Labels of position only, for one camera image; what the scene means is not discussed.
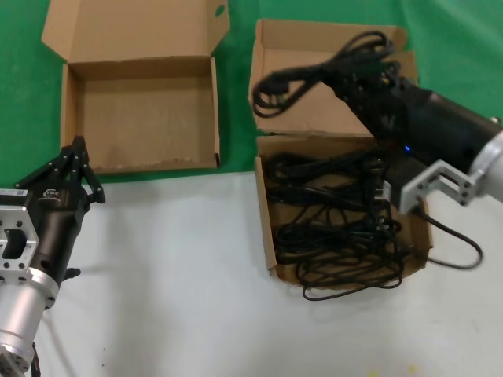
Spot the black tangled loose power cord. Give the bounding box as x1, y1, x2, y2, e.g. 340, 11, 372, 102
274, 214, 410, 303

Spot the black power cord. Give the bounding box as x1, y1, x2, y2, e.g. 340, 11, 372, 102
269, 181, 391, 214
274, 214, 410, 303
251, 31, 398, 119
266, 151, 388, 182

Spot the green cloth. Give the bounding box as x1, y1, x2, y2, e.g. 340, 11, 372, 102
0, 0, 503, 185

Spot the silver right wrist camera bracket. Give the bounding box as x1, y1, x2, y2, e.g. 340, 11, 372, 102
399, 159, 479, 215

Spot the brown cardboard box torn lid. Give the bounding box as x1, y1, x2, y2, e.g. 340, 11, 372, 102
247, 17, 435, 291

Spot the brown cardboard box intact lid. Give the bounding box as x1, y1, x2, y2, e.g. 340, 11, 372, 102
41, 0, 232, 176

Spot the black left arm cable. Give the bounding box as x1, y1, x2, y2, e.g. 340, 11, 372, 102
30, 341, 42, 377

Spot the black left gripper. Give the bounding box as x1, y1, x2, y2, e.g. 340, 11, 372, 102
14, 135, 107, 284

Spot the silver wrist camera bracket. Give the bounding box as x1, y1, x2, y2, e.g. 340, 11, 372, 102
399, 159, 479, 215
0, 205, 41, 273

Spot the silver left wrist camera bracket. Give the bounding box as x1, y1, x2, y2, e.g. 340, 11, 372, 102
0, 205, 41, 273

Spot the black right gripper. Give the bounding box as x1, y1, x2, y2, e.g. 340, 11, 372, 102
332, 69, 501, 176

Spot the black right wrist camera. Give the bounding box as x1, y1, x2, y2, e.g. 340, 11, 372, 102
383, 155, 428, 206

